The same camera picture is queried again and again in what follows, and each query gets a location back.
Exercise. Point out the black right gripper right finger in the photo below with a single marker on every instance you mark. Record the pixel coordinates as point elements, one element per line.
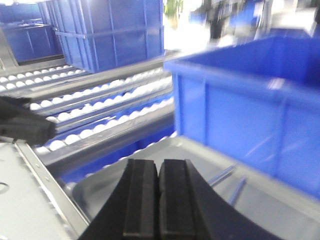
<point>189,209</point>

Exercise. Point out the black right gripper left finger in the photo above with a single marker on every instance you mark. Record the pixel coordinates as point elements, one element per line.
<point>132,210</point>

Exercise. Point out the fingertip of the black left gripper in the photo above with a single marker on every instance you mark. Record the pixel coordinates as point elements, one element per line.
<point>18,122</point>

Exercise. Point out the steel tray foreground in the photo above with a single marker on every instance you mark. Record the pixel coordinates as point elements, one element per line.
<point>275,206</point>

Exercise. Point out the stacked blue crates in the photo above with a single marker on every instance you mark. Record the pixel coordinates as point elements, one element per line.
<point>100,35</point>

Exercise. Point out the blue crate facing camera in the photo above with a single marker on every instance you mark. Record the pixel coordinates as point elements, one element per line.
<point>257,102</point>

